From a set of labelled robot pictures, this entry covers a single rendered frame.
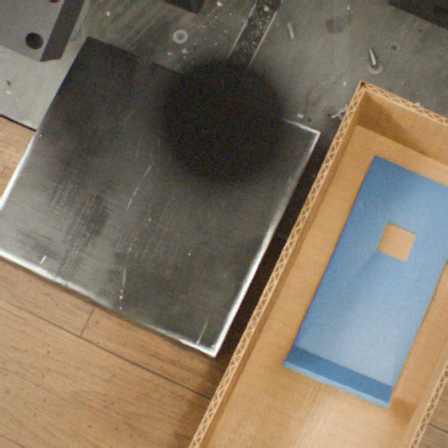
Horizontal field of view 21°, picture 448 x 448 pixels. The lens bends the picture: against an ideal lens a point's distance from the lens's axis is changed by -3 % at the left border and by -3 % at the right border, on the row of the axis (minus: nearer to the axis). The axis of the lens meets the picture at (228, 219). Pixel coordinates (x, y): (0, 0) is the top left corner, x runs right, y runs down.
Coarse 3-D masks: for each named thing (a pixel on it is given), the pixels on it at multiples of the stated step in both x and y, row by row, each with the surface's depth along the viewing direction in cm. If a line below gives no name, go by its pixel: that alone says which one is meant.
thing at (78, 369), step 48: (0, 144) 79; (0, 192) 78; (0, 288) 77; (48, 288) 77; (0, 336) 76; (48, 336) 76; (96, 336) 76; (144, 336) 76; (240, 336) 76; (0, 384) 75; (48, 384) 75; (96, 384) 75; (144, 384) 75; (192, 384) 75; (0, 432) 74; (48, 432) 74; (96, 432) 74; (144, 432) 74; (192, 432) 74; (432, 432) 74
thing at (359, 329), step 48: (384, 192) 77; (432, 192) 77; (432, 240) 76; (336, 288) 76; (384, 288) 75; (432, 288) 75; (336, 336) 75; (384, 336) 75; (336, 384) 71; (384, 384) 74
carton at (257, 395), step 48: (384, 96) 72; (336, 144) 72; (384, 144) 78; (432, 144) 76; (336, 192) 78; (288, 240) 70; (336, 240) 77; (384, 240) 77; (288, 288) 76; (288, 336) 75; (432, 336) 75; (240, 384) 74; (288, 384) 74; (432, 384) 70; (240, 432) 74; (288, 432) 74; (336, 432) 74; (384, 432) 73
